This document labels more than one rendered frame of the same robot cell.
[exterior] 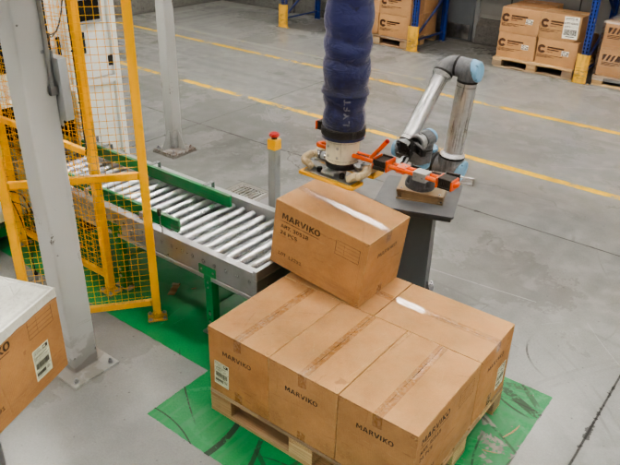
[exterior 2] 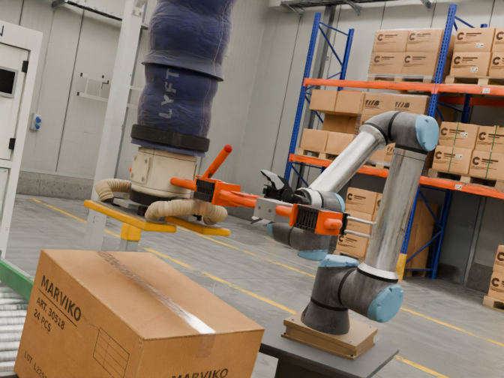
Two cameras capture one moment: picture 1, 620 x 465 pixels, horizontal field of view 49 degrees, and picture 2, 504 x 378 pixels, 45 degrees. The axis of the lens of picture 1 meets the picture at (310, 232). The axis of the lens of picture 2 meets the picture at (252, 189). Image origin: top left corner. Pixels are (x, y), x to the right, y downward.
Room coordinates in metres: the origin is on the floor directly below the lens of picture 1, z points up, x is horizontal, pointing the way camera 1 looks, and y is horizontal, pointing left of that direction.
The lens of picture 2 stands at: (1.55, -0.70, 1.40)
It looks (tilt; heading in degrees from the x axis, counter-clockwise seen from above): 3 degrees down; 10
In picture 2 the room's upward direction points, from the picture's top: 11 degrees clockwise
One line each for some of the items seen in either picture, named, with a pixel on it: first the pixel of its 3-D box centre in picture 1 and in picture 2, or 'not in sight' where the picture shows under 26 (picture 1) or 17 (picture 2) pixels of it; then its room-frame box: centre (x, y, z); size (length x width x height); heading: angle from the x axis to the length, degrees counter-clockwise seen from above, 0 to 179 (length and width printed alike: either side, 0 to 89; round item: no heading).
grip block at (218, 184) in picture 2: (383, 162); (217, 192); (3.09, -0.35, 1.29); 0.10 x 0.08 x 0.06; 143
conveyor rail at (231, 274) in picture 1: (122, 223); not in sight; (3.86, 1.22, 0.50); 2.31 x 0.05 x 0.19; 53
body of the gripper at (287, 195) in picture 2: (409, 146); (284, 199); (3.32, -0.50, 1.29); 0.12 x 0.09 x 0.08; 143
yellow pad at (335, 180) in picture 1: (330, 174); (128, 210); (3.16, -0.10, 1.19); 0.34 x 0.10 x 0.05; 53
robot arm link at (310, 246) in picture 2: (421, 156); (313, 239); (3.47, -0.60, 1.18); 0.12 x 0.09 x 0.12; 53
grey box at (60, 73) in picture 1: (54, 85); not in sight; (3.14, 1.23, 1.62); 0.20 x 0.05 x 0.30; 53
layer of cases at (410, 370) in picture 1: (360, 356); not in sight; (2.77, -0.28, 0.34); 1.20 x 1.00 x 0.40; 53
